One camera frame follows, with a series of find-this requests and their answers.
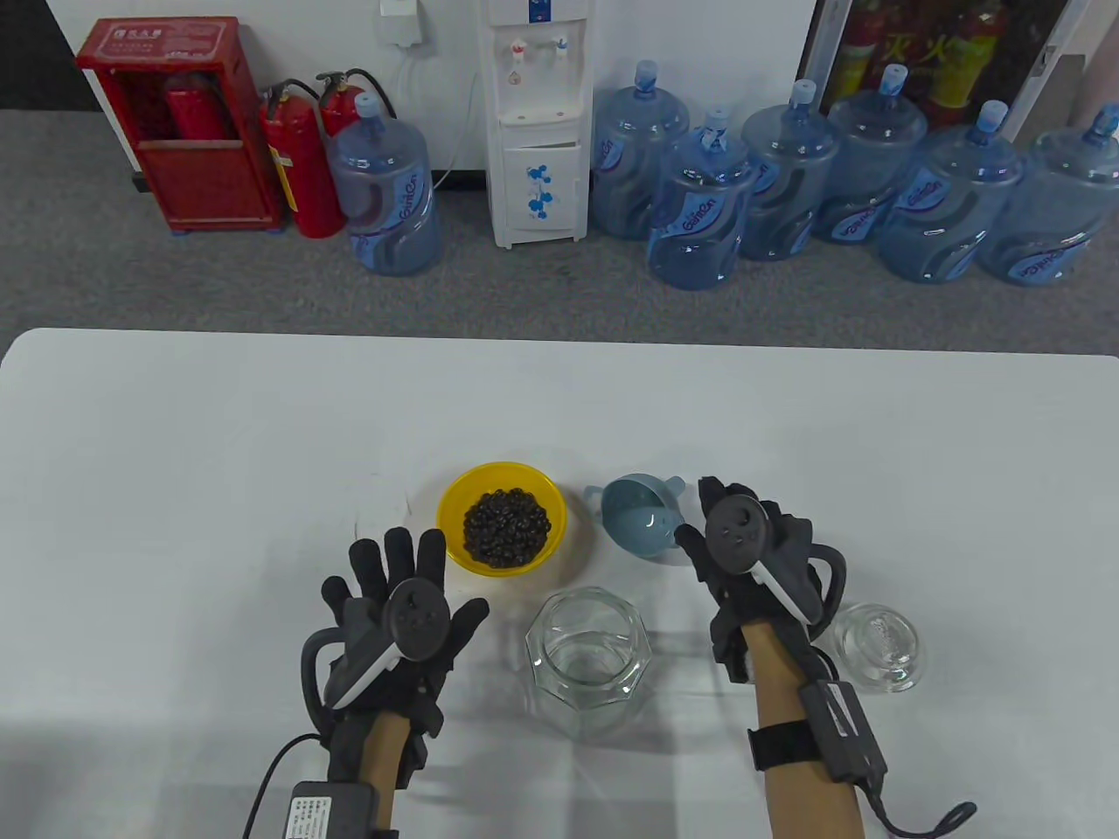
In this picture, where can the person's left hand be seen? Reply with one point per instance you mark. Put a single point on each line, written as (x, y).
(393, 564)

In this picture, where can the person's right hand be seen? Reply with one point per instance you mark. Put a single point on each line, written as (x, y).
(726, 603)

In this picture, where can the yellow plastic bowl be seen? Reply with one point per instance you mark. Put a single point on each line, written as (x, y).
(459, 498)

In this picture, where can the pile of dark coffee beans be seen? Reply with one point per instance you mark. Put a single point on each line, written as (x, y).
(507, 524)

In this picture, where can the blue plastic funnel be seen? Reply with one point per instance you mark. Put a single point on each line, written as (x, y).
(634, 516)

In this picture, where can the clear glass jar lid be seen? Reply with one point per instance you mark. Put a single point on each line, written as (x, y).
(879, 647)

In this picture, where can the clear faceted glass jar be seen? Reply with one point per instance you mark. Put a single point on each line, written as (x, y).
(590, 699)

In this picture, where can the person's right forearm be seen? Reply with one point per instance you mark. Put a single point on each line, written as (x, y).
(787, 682)

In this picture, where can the person's left forearm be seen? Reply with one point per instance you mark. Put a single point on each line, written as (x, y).
(385, 760)

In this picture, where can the black tracking controller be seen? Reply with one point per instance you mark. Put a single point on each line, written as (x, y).
(420, 616)
(734, 529)

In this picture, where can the black wrist-worn box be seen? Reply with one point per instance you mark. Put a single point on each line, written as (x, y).
(844, 730)
(337, 808)

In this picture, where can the blue plastic water jug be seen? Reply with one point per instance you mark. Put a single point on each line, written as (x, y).
(385, 201)

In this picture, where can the row of blue water jugs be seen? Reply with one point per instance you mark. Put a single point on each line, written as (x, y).
(699, 210)

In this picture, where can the red fire extinguisher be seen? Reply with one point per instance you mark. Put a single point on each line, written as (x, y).
(197, 109)
(306, 175)
(337, 114)

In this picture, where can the red fire extinguisher cabinet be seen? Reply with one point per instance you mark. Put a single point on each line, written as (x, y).
(210, 183)

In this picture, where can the white water dispenser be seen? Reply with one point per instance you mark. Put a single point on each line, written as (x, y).
(533, 131)

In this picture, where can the white wall outlet box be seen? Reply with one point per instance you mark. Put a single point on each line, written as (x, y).
(402, 26)

